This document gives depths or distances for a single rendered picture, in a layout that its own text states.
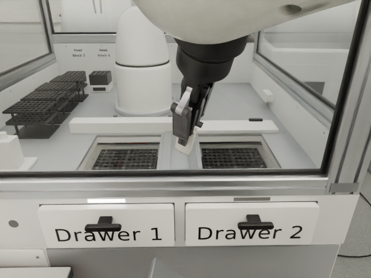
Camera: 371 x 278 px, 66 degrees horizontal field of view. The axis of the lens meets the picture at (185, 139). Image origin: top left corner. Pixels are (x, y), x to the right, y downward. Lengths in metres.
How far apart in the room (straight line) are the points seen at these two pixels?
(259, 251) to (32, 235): 0.53
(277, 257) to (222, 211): 0.22
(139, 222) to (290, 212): 0.33
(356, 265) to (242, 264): 1.25
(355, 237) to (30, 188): 1.88
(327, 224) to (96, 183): 0.52
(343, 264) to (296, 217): 1.27
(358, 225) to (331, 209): 1.52
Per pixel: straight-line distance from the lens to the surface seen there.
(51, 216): 0.70
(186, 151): 0.53
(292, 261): 0.82
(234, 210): 0.64
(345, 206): 0.75
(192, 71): 0.37
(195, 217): 0.65
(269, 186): 0.65
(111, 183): 0.63
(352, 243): 2.10
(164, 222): 0.65
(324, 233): 0.78
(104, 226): 0.63
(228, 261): 0.78
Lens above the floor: 1.33
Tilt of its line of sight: 26 degrees down
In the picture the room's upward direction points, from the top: straight up
